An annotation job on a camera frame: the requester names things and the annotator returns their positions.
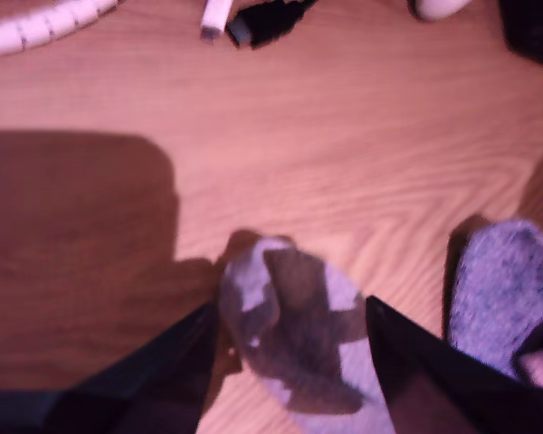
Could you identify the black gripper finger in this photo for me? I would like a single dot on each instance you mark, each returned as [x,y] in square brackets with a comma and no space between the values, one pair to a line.
[425,389]
[163,384]

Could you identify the blue knitted sock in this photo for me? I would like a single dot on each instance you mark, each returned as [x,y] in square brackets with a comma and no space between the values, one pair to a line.
[498,294]

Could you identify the grey sock with scalloped cuff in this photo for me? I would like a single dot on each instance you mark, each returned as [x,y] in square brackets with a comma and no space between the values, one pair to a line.
[298,316]

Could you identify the black case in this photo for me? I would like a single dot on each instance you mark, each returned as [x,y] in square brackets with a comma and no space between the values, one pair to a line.
[534,27]

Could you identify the white game controller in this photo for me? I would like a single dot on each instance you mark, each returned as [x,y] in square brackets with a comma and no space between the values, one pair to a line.
[439,6]

